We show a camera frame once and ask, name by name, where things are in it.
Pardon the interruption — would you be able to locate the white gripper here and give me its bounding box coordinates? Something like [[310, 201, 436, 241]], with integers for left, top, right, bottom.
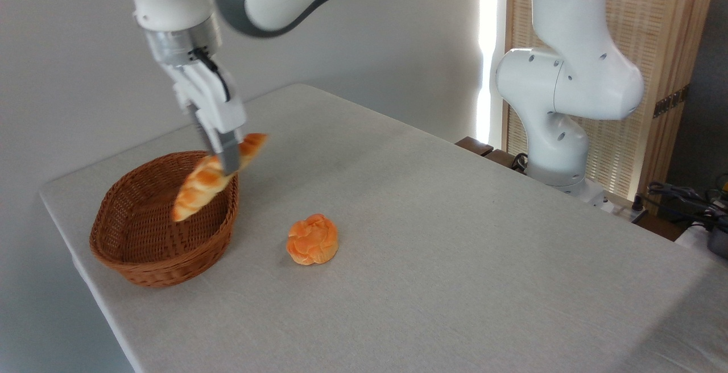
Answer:
[[163, 59, 247, 176]]

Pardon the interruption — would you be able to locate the long braided bread loaf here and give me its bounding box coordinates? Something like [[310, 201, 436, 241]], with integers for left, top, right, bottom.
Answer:
[[171, 132, 269, 223]]

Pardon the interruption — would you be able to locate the round orange bread bun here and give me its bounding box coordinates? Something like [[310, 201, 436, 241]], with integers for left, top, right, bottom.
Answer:
[[286, 213, 340, 266]]

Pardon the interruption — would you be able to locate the brown woven wicker basket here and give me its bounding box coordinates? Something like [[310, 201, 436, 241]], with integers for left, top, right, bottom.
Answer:
[[89, 150, 240, 289]]

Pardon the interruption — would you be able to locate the dark brown wooden block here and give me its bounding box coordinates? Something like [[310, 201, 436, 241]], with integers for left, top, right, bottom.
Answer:
[[454, 136, 495, 158], [483, 148, 527, 175]]

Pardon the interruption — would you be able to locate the light grey tablecloth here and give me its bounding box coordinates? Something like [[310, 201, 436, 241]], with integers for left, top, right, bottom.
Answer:
[[38, 83, 728, 373]]

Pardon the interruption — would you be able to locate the white power strip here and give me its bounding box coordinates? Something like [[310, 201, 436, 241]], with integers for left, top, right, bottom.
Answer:
[[609, 194, 650, 225]]

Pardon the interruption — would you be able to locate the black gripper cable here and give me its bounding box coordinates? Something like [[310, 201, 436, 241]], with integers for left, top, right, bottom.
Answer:
[[191, 48, 232, 104]]

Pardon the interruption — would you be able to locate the black tangled cable bundle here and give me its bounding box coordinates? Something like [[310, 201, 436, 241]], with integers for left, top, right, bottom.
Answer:
[[646, 175, 728, 233]]

